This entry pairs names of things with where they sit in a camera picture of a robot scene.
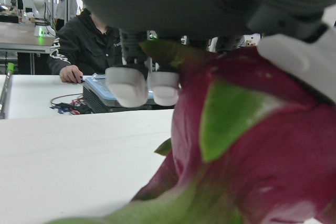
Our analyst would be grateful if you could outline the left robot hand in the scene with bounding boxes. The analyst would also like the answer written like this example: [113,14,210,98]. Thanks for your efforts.
[64,0,336,107]

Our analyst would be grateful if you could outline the person's bare hand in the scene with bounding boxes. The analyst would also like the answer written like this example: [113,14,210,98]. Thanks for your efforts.
[59,65,84,83]

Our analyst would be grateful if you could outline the pink dragon fruit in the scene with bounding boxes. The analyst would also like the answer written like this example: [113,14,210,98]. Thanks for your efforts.
[47,39,336,224]

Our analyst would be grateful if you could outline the large grey-blue teach pendant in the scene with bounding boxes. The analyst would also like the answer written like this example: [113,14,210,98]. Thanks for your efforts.
[83,74,158,102]

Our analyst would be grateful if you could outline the person in black jacket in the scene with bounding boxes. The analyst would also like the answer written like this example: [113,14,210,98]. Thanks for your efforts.
[47,8,124,77]

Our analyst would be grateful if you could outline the black box under pendant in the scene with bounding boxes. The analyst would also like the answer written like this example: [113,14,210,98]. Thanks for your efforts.
[82,84,175,114]

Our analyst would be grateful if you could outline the grey background table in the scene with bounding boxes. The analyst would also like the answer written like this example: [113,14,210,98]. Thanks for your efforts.
[0,21,56,76]

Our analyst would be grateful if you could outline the metal pole with green grip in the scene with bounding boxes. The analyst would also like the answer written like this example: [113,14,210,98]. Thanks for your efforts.
[0,62,15,120]

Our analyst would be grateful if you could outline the standing person in background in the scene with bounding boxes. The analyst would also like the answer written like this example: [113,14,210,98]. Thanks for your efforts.
[54,0,79,32]

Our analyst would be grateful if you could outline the red black cable bundle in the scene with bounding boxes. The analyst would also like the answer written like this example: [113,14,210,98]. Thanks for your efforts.
[49,93,93,116]

